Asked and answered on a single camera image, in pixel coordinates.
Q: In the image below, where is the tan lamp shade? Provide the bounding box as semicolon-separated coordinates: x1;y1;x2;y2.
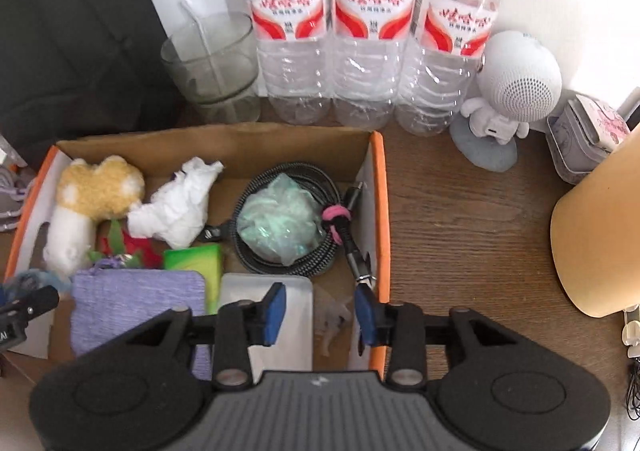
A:
550;131;640;318

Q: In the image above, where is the purple knitted pouch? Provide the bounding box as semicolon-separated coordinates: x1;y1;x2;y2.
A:
70;268;213;380

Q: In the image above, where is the small grey plastic toy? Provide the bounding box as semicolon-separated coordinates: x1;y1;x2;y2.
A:
315;296;357;358

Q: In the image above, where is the pink patterned tin box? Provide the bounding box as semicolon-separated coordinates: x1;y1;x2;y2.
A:
546;94;632;184

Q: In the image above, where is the tangled thin black cable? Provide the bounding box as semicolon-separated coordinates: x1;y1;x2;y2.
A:
625;356;640;424

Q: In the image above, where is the white tissue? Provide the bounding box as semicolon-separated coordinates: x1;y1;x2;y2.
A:
127;157;224;249

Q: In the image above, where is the green tissue packet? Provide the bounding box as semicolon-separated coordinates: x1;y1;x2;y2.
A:
164;245;224;313

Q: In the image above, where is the black braided cable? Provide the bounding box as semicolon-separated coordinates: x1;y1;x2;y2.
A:
202;162;377;286

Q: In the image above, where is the red and green toy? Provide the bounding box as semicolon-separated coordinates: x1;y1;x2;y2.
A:
89;220;166;273

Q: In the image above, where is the pink cable tie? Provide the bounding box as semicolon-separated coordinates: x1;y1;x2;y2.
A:
321;205;351;242

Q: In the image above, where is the blue fuzzy item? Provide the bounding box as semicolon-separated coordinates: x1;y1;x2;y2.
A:
0;268;73;306

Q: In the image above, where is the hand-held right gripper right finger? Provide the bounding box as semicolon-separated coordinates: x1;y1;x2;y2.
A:
354;288;506;392

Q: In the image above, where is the yellow and white plush toy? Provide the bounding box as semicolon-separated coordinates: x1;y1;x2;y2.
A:
42;155;147;278

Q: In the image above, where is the white astronaut speaker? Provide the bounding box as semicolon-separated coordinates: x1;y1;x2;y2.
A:
449;30;563;174

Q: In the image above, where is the white plastic case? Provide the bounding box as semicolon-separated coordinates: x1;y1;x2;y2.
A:
219;273;315;383

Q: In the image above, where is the orange-edged cardboard box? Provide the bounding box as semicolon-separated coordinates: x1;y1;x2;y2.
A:
4;128;391;380

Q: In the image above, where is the white plug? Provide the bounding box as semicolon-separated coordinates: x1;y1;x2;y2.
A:
620;306;640;347

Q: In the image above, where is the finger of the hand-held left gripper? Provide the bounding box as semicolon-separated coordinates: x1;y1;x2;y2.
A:
0;286;61;328

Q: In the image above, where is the clear glass cup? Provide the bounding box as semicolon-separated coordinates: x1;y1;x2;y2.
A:
161;11;261;124

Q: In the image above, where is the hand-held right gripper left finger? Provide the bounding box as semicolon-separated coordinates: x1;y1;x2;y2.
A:
125;282;288;392

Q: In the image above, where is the pale green wrapper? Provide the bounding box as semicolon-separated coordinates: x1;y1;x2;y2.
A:
236;174;326;267

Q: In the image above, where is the clear drinking straw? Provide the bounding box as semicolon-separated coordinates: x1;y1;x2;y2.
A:
181;0;227;93

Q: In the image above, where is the red-label clear water bottle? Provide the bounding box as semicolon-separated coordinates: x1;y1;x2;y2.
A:
241;0;333;125
395;0;503;136
330;0;418;129

